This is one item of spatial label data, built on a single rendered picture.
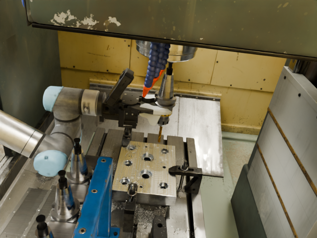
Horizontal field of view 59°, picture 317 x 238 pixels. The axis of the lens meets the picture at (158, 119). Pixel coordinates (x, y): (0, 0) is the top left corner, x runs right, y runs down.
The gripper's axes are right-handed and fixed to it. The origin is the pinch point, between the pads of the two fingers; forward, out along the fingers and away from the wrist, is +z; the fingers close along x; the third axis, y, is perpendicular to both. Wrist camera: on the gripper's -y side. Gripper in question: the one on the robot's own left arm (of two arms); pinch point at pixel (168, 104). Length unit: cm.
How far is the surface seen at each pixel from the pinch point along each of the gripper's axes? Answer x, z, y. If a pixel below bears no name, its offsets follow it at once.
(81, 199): 27.0, -18.5, 12.3
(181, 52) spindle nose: 7.1, 1.0, -18.4
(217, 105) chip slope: -97, 39, 50
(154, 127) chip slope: -75, -2, 60
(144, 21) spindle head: 32.4, -6.7, -30.5
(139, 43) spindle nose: 4.5, -9.1, -18.5
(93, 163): 14.5, -18.5, 12.3
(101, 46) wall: -100, -40, 20
